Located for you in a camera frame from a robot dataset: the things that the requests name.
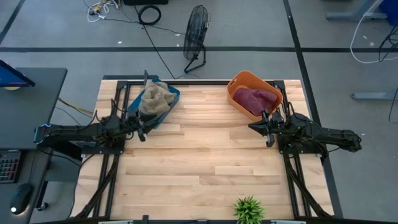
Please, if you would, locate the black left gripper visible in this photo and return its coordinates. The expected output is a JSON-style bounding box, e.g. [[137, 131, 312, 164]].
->
[[125, 108, 160, 142]]

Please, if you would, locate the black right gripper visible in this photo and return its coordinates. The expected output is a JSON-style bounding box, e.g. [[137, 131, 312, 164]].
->
[[248, 110, 281, 148]]

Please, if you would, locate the blue plastic bin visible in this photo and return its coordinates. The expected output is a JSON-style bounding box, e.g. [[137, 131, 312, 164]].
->
[[127, 77, 181, 129]]

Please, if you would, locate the orange plastic bin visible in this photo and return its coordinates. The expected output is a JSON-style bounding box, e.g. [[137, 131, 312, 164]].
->
[[226, 70, 284, 123]]

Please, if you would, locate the small green plant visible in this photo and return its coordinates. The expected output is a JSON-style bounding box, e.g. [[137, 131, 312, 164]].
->
[[233, 195, 266, 224]]

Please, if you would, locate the black floor fan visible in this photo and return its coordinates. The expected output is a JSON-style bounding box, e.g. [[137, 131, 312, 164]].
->
[[182, 4, 211, 75]]

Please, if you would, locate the grey desk foot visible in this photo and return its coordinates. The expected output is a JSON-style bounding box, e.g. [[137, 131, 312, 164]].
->
[[325, 0, 389, 22], [351, 88, 398, 101]]

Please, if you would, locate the black desk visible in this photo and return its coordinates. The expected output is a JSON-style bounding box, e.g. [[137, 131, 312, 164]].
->
[[0, 67, 68, 151]]

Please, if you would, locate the black box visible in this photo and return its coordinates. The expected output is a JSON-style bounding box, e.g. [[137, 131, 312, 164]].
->
[[123, 0, 169, 6]]

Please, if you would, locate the dark keyboard table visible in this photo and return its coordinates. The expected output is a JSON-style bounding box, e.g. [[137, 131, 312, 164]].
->
[[0, 148, 53, 224]]

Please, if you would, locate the computer monitor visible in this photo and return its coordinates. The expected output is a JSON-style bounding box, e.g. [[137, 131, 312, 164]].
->
[[0, 59, 36, 88]]

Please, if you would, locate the black computer mouse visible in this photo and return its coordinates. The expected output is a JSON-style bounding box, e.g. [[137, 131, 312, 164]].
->
[[9, 183, 34, 216]]

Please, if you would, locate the backlit black keyboard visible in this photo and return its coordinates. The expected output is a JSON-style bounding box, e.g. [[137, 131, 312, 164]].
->
[[0, 150, 22, 184]]

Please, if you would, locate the blue container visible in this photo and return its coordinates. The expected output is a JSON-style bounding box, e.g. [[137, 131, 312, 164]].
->
[[377, 0, 398, 27]]

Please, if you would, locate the black aluminium table frame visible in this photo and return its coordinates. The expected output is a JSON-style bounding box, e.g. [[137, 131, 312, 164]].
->
[[71, 79, 335, 224]]

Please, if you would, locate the yellow cable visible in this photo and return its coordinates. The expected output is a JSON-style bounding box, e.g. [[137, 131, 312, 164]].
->
[[57, 97, 96, 116]]

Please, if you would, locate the long black fan cable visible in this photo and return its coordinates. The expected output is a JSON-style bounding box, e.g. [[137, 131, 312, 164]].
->
[[132, 5, 187, 80]]

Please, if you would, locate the coiled black cable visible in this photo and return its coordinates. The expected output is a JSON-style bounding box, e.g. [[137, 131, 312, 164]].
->
[[137, 4, 162, 26]]

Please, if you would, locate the long white floor cable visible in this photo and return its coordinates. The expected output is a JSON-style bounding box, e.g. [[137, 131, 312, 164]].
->
[[349, 0, 398, 65]]

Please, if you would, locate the white cable bundle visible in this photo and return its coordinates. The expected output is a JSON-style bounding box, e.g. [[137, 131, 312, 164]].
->
[[86, 0, 121, 24]]

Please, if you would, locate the black floor cable bundle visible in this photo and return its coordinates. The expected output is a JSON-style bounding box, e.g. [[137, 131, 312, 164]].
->
[[377, 26, 398, 63]]

